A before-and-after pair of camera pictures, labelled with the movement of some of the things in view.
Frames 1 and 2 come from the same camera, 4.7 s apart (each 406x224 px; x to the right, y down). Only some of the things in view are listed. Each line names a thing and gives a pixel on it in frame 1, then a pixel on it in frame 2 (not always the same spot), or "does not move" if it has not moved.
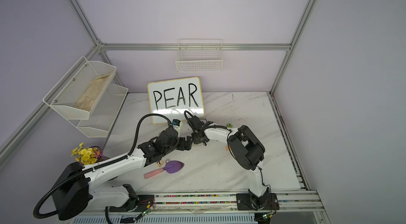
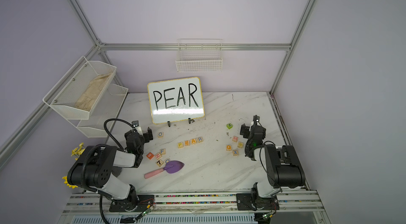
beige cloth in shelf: x=90 y=95 does not move
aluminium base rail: x=295 y=206 does not move
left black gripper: x=182 y=146 -> x=145 y=136
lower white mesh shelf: x=104 y=113 does not move
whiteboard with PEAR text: x=172 y=98 does not move
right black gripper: x=195 y=142 -> x=243 y=130
